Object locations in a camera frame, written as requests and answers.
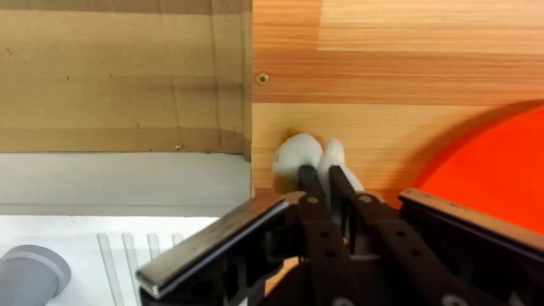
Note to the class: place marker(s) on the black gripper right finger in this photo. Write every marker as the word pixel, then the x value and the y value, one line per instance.
pixel 403 269

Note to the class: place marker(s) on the grey toy sink basin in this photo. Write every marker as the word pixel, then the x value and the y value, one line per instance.
pixel 124 129

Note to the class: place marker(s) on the grey sink drain plug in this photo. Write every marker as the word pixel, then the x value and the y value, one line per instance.
pixel 32 275

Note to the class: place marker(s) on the orange round plate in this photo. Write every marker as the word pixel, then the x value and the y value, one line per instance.
pixel 498 168

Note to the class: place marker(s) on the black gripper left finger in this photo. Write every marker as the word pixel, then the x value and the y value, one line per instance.
pixel 326 257

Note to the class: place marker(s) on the white animal plush toy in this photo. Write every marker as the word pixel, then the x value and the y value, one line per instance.
pixel 306 150

